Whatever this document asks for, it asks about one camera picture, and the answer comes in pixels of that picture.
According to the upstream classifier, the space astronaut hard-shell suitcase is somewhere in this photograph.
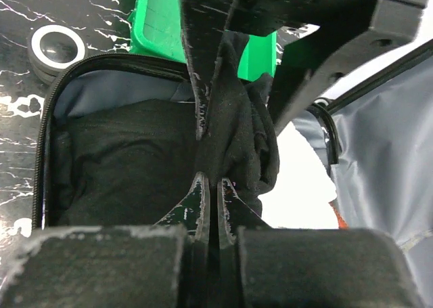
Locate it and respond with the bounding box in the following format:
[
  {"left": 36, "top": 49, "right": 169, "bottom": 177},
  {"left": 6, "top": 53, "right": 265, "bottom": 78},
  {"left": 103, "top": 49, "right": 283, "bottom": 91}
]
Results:
[{"left": 28, "top": 25, "right": 433, "bottom": 308}]

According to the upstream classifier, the white towel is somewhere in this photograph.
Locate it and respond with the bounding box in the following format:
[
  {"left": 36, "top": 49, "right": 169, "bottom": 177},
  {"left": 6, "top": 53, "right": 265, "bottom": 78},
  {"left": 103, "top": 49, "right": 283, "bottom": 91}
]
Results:
[{"left": 259, "top": 123, "right": 339, "bottom": 229}]

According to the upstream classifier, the black cloth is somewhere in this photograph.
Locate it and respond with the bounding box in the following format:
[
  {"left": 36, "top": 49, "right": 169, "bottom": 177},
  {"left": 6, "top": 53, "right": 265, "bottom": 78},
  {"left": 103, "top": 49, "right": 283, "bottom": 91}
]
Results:
[{"left": 48, "top": 32, "right": 279, "bottom": 226}]

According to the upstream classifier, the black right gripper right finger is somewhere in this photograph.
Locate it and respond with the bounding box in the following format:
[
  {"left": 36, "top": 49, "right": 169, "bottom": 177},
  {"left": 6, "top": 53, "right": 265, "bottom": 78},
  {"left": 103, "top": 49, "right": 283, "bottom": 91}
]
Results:
[{"left": 217, "top": 179, "right": 423, "bottom": 307}]

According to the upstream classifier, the brown garment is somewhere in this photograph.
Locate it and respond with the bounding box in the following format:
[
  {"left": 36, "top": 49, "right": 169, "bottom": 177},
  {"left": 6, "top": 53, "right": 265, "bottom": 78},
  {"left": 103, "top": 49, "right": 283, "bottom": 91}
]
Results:
[{"left": 329, "top": 200, "right": 348, "bottom": 229}]

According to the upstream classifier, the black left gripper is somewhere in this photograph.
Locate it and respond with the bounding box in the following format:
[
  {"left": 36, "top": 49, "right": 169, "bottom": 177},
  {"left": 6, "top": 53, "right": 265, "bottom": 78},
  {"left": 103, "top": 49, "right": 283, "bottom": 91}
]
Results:
[{"left": 229, "top": 0, "right": 428, "bottom": 132}]

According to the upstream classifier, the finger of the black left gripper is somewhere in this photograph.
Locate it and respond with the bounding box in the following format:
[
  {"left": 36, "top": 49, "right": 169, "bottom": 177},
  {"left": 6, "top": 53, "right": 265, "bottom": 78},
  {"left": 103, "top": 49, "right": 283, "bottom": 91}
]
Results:
[{"left": 179, "top": 0, "right": 239, "bottom": 139}]

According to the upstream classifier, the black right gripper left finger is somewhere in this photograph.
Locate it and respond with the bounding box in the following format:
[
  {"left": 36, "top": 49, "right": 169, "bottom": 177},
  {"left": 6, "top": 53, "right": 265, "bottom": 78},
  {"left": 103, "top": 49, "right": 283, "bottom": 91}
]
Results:
[{"left": 1, "top": 173, "right": 210, "bottom": 307}]

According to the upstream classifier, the green plastic tray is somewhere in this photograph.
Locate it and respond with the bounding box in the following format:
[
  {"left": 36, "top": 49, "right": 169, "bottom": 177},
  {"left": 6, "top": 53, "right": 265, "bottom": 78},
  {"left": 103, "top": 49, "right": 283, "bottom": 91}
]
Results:
[{"left": 129, "top": 0, "right": 277, "bottom": 81}]

